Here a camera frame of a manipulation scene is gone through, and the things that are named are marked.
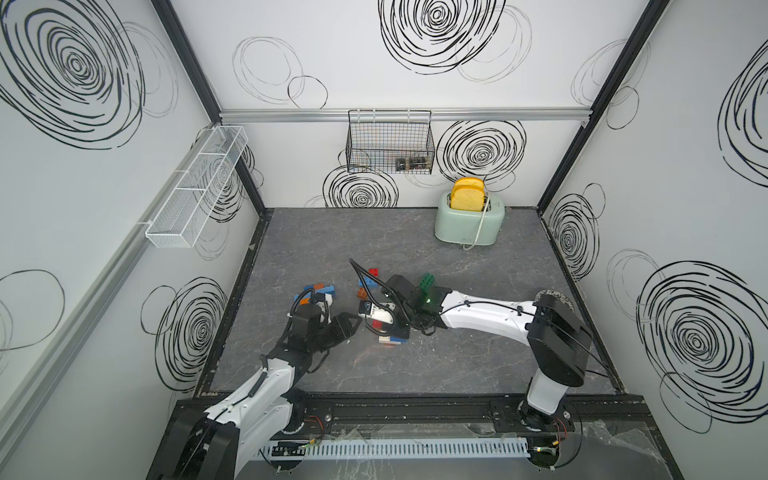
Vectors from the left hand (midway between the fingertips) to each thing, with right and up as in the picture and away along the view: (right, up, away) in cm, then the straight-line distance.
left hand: (356, 322), depth 84 cm
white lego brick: (+8, -5, 0) cm, 9 cm away
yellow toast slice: (+35, +38, +12) cm, 53 cm away
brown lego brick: (+1, +6, +11) cm, 13 cm away
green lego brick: (+22, +10, +13) cm, 27 cm away
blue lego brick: (+10, -3, -3) cm, 11 cm away
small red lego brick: (+4, +13, +18) cm, 22 cm away
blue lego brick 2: (-16, +8, +9) cm, 20 cm away
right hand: (+8, +1, -1) cm, 8 cm away
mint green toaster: (+37, +28, +16) cm, 49 cm away
